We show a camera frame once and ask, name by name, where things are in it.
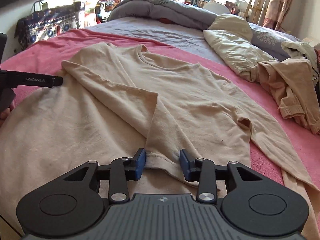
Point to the grey dotted pillow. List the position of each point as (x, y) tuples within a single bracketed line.
[(270, 38)]

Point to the beige pants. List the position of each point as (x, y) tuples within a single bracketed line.
[(292, 87)]

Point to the pink patterned curtain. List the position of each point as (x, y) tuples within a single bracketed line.
[(277, 2)]

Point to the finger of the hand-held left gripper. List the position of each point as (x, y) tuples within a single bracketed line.
[(35, 79)]

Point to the person's left hand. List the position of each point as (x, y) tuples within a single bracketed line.
[(3, 116)]

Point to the white zip jacket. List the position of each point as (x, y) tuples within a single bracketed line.
[(297, 47)]

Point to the white clothes rack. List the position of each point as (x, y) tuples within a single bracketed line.
[(265, 3)]

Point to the wooden easel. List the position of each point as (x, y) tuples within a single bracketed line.
[(247, 10)]

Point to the grey quilt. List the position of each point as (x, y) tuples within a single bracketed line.
[(162, 10)]

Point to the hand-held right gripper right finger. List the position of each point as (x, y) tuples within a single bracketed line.
[(184, 165)]

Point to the pink blanket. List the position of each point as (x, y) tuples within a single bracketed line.
[(275, 130)]

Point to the colourful box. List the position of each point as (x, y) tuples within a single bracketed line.
[(110, 2)]

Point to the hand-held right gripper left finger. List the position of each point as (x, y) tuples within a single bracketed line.
[(139, 165)]

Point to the beige long-sleeve shirt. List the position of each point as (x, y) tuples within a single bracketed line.
[(175, 92)]

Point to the cream puffy jacket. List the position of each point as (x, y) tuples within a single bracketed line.
[(232, 42)]

